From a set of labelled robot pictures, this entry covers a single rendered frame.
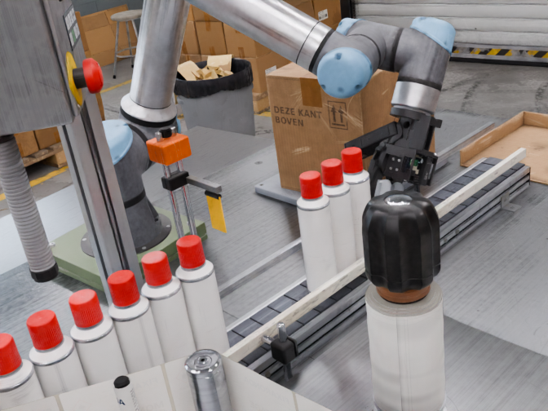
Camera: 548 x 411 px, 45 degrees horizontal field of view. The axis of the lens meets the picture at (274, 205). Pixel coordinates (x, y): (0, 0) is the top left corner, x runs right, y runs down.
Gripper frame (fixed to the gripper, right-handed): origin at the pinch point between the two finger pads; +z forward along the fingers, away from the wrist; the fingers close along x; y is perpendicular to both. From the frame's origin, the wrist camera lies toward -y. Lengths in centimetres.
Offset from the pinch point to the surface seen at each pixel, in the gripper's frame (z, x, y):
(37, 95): -8, -64, 0
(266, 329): 17.0, -25.5, 4.7
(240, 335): 20.3, -23.9, -1.6
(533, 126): -30, 72, -9
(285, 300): 14.9, -14.9, -2.1
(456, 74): -93, 349, -204
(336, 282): 9.6, -12.1, 4.7
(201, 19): -84, 201, -328
